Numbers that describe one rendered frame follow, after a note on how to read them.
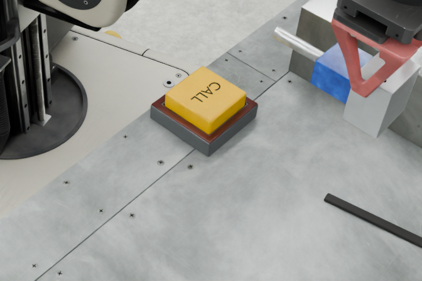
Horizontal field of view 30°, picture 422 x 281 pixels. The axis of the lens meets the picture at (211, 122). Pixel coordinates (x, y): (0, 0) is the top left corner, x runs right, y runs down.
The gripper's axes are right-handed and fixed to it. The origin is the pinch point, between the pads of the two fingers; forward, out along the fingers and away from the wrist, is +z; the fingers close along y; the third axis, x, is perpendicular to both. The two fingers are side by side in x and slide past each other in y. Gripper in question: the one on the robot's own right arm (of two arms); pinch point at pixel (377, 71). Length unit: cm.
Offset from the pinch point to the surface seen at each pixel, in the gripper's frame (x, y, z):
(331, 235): -3.0, -5.7, 15.0
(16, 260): 16.0, -27.1, 15.5
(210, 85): 15.8, -1.3, 11.6
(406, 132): -1.6, 10.2, 13.9
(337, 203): -1.4, -2.5, 14.6
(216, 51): 74, 85, 96
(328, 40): 9.6, 10.1, 8.4
